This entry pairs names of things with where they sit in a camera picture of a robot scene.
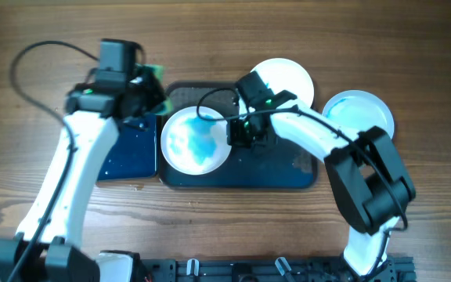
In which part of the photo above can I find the dark grey serving tray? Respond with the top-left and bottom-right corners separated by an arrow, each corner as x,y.
158,81 -> 319,190

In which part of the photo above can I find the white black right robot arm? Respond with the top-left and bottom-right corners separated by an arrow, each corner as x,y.
227,89 -> 416,281

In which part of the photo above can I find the black water tub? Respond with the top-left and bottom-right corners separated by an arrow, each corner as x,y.
97,114 -> 158,181

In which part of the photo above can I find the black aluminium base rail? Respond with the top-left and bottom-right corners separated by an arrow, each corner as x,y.
143,256 -> 417,282

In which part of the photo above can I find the green yellow sponge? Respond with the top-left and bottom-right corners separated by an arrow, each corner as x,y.
146,64 -> 173,116

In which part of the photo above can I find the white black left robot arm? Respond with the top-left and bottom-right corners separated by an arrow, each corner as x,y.
0,65 -> 169,281

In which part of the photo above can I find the white plate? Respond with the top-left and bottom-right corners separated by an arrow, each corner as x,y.
249,58 -> 315,114
161,107 -> 232,175

